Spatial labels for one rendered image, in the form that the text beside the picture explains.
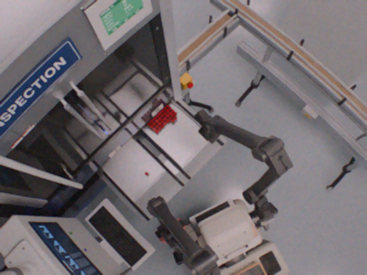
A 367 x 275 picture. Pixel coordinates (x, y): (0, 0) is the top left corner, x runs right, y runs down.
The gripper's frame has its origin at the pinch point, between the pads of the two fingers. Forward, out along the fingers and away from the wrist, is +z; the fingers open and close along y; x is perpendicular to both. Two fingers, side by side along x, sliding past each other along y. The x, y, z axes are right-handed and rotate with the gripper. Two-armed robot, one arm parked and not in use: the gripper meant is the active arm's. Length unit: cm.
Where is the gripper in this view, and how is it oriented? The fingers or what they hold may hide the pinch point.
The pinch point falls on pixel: (208, 137)
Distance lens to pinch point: 168.1
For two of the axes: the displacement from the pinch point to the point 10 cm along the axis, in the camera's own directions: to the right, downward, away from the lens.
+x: -7.0, 7.0, -1.4
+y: -7.1, -6.8, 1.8
